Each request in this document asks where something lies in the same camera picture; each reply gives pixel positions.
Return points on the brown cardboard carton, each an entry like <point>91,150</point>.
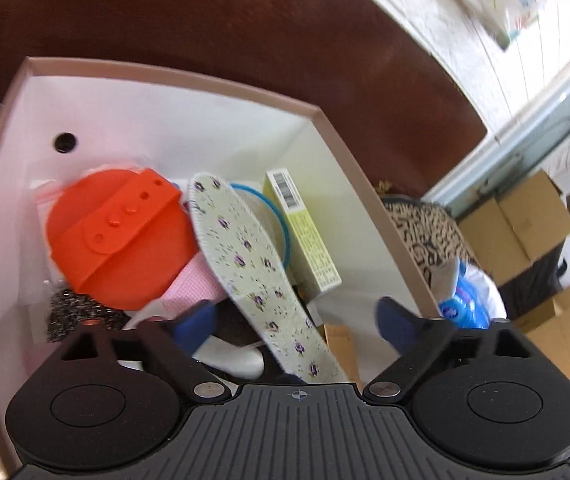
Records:
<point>565,340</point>
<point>520,230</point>

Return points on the blue tissue packet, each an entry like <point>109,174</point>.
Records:
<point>460,305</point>

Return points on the yellow-green small carton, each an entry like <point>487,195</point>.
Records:
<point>305,240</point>

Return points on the pinkish cardboard box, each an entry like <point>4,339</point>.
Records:
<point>140,110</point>

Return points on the pink cloth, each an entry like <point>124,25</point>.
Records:
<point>190,285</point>

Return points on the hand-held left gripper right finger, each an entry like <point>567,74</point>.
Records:
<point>396,327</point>

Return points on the steel wool scrubber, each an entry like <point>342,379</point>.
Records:
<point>70,310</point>

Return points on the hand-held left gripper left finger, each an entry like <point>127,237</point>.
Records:
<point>196,321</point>

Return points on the white plastic object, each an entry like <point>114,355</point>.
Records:
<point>235,358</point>

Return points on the orange round silicone pad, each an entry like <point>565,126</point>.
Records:
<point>115,240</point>

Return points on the clear zip bag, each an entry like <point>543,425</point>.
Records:
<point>44,195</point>

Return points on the small brown carton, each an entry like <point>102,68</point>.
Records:
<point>340,350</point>

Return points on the floral shoe insole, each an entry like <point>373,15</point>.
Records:
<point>245,260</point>

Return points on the blue-rimmed round lid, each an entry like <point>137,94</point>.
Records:
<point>271,217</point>

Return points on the white plastic bag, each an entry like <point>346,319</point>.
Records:
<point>490,290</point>

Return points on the brown wooden desktop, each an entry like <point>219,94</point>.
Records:
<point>215,20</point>

